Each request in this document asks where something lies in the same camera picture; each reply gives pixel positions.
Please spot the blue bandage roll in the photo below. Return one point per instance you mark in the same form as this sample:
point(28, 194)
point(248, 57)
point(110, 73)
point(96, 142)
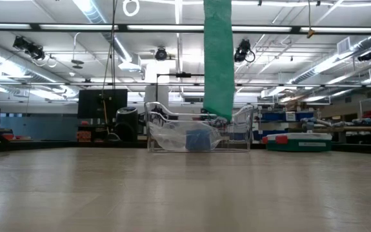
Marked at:
point(198, 140)

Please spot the wooden workbench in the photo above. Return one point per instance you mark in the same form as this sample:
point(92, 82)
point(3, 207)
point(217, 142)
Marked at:
point(366, 129)

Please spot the black rounded chair back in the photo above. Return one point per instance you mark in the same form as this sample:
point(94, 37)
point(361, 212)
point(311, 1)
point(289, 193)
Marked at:
point(126, 125)

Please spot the overhead light bar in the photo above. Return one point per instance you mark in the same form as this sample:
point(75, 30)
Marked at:
point(75, 27)

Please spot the blue storage bins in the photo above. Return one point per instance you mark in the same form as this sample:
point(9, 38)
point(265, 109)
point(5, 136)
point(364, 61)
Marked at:
point(304, 116)

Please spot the teal elastic bandage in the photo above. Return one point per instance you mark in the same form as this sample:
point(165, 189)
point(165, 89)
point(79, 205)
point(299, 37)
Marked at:
point(219, 64)

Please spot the black ceiling camera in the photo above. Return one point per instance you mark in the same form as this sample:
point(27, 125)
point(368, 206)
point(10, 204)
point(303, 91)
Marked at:
point(364, 57)
point(243, 51)
point(161, 54)
point(32, 50)

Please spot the black aluminium frame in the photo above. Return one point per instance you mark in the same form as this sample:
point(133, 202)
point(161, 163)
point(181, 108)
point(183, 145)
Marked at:
point(59, 145)

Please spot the black monitor screen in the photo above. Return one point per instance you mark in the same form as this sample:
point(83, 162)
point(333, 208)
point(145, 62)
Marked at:
point(91, 103)

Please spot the silver ventilation duct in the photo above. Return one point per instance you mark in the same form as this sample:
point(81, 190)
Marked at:
point(333, 61)

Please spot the orange storage boxes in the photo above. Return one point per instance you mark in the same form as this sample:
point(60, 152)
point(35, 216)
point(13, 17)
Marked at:
point(83, 136)

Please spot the white ceiling vent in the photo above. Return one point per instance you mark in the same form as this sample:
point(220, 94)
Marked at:
point(344, 46)

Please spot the clear plastic bag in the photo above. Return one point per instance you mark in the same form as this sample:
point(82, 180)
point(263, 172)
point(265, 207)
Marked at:
point(172, 137)

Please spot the clear plastic bin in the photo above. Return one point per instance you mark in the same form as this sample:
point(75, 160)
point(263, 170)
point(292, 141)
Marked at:
point(241, 143)

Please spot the yellow hanging plug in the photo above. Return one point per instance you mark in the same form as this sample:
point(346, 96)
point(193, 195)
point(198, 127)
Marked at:
point(310, 33)

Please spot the black background station frame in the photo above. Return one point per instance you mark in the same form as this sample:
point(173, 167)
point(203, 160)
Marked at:
point(172, 74)

